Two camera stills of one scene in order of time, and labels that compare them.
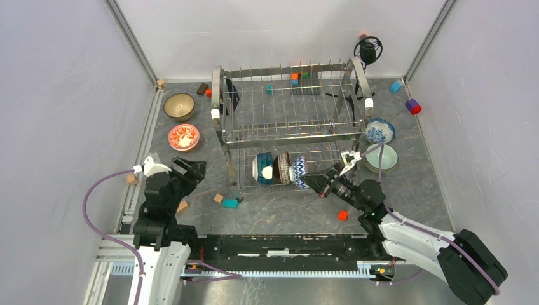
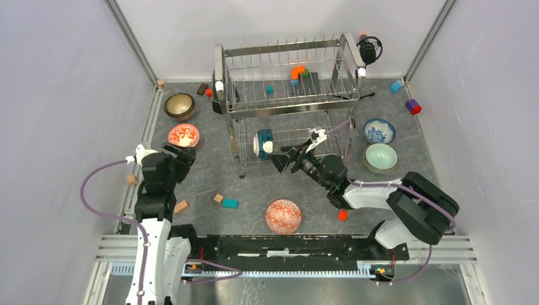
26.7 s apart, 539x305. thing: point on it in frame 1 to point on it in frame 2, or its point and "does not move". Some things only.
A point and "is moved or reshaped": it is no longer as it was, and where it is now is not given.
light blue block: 395,86 does not move
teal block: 232,203 does not move
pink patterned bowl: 184,137 does not move
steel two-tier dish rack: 279,125 is moved or reshaped
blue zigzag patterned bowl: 298,169 to 283,216
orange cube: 342,215 does not move
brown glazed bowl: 179,106 does not move
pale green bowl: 389,159 does not move
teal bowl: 262,168 to 263,143
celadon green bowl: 389,158 does not move
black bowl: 234,98 to 218,91
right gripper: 320,182 to 296,152
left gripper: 194,173 to 184,159
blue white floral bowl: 379,131 does not move
